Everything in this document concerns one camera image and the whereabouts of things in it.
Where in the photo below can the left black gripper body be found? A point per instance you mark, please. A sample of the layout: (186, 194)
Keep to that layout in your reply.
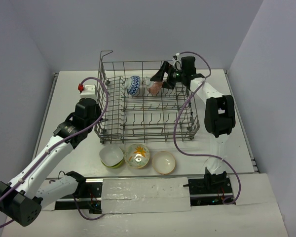
(96, 116)

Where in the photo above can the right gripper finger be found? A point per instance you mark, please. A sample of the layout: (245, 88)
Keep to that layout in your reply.
(168, 84)
(165, 67)

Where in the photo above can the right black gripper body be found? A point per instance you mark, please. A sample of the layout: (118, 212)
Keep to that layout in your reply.
(176, 75)

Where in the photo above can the red patterned bowl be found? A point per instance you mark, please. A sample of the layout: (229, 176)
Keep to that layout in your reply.
(153, 87)

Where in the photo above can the blue zigzag bowl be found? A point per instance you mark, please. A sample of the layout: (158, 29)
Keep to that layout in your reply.
(132, 85)

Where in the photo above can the grey wire dish rack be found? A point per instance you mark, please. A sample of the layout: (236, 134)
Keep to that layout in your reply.
(144, 117)

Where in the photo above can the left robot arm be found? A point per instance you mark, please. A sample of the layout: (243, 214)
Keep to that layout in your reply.
(23, 198)

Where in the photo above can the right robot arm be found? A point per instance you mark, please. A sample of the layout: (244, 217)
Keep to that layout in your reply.
(219, 117)

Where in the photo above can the white green square bowl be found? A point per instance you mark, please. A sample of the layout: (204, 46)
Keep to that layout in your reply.
(111, 156)

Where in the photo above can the yellow star pattern bowl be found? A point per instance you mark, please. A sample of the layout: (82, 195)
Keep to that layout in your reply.
(137, 156)

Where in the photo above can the plain white orange-rimmed bowl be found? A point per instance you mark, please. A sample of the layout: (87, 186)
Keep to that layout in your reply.
(163, 163)

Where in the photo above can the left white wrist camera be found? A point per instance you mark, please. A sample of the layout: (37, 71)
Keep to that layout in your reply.
(89, 91)

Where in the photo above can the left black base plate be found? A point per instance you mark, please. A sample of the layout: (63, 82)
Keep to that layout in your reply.
(89, 199)

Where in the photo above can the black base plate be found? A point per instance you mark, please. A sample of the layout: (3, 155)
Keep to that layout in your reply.
(201, 196)
(89, 199)

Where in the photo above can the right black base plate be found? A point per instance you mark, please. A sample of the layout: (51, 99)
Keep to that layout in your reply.
(201, 196)

